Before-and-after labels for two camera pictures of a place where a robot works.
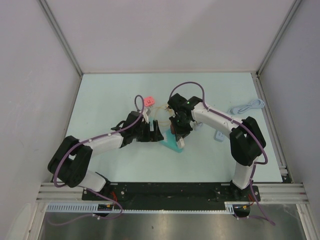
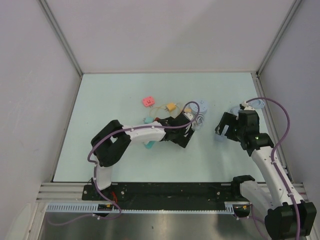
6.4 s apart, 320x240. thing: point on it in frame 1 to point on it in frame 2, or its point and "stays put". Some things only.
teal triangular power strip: (171, 142) to (150, 144)
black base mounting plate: (174, 195) stays put
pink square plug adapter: (149, 101) stays put
